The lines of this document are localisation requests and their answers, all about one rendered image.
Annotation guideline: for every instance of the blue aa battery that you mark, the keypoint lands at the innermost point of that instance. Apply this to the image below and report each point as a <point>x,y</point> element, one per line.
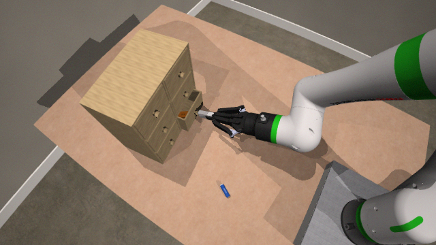
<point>224,190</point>

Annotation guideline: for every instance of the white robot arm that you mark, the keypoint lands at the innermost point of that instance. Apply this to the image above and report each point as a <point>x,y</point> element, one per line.
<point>407,71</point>

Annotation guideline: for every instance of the small wooden chest of drawers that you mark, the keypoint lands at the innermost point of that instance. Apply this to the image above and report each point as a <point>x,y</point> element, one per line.
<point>121,93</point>

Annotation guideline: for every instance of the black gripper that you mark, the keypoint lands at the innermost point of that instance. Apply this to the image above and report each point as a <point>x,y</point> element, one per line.
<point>236,117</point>

